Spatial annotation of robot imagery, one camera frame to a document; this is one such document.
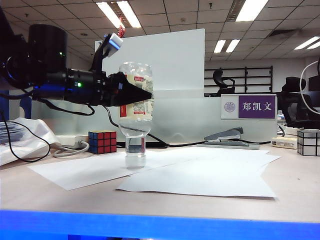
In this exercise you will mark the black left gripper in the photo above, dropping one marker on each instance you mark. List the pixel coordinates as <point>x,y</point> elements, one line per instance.
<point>110,91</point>

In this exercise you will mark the clear plastic bottle with label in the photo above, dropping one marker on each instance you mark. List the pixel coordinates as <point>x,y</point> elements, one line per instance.
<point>135,125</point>

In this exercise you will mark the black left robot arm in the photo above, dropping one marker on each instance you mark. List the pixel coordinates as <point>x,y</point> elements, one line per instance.
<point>47,55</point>

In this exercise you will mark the white upright board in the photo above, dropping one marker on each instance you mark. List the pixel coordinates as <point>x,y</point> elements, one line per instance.
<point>175,62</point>

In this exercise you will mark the frosted glass desk partition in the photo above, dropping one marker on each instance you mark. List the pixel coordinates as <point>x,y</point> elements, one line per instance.
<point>187,117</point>

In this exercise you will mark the coloured Rubik's cube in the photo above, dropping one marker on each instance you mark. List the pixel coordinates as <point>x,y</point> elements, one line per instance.
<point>102,142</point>

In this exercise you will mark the red hanging ornament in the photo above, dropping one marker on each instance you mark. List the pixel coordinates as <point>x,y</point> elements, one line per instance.
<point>121,31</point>

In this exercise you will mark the white power strip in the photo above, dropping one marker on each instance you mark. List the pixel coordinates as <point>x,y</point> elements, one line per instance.
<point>70,140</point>

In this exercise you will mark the ceiling fluorescent light panel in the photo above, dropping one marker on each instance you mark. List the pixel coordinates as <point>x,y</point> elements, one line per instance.
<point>226,46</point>
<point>251,10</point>
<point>308,43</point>
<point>118,14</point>

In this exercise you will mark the white paper sheet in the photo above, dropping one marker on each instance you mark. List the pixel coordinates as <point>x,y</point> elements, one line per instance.
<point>82,170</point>
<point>200,182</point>
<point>237,157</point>

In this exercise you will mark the grey stapler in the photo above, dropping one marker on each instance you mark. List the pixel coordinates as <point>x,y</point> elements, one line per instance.
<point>225,136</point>

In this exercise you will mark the blue file holder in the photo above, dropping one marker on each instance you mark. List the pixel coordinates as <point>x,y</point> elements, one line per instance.
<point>25,110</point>

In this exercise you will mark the white plastic bag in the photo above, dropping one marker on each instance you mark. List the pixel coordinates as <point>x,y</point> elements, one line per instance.
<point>32,140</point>

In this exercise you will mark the purple and white name plate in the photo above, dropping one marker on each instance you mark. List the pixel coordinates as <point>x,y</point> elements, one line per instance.
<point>257,107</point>

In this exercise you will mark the black shelf rack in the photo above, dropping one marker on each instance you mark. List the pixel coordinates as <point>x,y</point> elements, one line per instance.
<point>257,77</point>

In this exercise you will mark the grey metal bookend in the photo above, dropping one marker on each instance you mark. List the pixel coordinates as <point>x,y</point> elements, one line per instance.
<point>15,112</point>

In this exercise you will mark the blue bar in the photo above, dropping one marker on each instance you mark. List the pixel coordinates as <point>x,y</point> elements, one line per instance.
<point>160,226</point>

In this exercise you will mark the stack of printed papers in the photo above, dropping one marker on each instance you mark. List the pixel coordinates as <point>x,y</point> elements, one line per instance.
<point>11,133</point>

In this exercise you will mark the small white box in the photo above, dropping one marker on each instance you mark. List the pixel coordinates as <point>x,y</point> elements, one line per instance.
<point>283,143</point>

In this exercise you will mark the black mesh office chair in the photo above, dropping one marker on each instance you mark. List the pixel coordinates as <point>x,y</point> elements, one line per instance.
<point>295,110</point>

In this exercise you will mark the silver mirror cube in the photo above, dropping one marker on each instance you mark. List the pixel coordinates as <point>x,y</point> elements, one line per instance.
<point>309,143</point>

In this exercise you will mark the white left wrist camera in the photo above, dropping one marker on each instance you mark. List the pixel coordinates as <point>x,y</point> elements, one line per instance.
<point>114,43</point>

